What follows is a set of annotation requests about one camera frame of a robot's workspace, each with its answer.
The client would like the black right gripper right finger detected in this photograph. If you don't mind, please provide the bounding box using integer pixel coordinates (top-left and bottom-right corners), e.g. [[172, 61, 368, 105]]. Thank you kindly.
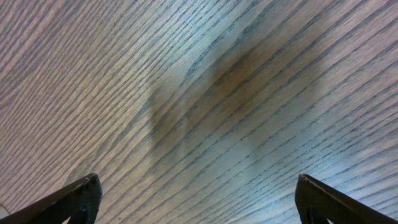
[[295, 174, 397, 224]]

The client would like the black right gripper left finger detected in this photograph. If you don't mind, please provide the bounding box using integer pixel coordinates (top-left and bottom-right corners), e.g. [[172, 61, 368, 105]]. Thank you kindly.
[[1, 173, 103, 224]]

